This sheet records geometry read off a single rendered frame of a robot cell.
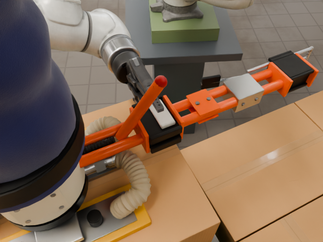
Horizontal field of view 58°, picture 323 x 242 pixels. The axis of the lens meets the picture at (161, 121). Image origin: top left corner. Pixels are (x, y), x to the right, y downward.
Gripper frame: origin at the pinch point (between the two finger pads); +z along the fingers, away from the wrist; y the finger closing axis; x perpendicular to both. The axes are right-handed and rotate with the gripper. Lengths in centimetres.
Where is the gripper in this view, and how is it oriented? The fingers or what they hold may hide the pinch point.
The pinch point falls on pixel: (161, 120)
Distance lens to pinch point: 60.9
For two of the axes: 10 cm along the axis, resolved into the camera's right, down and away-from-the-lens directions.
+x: -9.0, 3.4, -2.7
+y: 0.0, 6.2, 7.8
